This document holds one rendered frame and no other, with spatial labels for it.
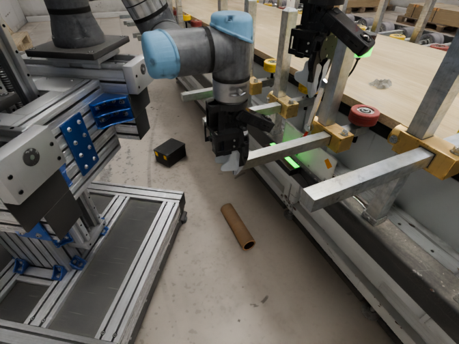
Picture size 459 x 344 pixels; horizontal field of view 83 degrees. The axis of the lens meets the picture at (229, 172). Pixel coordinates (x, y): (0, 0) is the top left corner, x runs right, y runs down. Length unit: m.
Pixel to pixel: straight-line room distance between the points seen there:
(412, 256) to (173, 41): 0.70
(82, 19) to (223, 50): 0.59
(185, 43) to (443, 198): 0.78
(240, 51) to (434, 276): 0.64
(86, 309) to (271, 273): 0.84
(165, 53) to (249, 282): 1.17
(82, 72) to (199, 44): 0.60
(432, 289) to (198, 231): 1.16
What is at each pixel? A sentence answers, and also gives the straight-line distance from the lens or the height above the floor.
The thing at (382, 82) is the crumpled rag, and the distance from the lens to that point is 1.09.
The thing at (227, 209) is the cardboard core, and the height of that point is 0.08.
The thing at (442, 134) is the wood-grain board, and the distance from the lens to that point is 0.87.
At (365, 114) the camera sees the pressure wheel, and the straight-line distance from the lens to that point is 0.85.
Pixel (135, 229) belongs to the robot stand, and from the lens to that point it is 1.39.
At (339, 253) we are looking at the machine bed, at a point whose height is 0.17.
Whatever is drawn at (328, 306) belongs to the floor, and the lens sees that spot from 1.43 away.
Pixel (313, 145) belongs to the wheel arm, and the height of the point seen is 0.85.
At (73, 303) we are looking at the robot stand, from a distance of 1.29.
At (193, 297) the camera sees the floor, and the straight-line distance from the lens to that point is 1.38.
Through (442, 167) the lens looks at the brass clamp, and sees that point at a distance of 0.63.
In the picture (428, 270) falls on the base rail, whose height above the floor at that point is 0.70.
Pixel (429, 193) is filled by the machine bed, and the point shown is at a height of 0.72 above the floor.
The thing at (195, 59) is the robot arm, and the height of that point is 1.12.
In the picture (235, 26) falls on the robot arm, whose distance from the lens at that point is 0.48.
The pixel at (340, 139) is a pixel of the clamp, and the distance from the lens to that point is 0.77.
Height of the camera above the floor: 1.25
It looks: 40 degrees down
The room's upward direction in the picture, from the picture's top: straight up
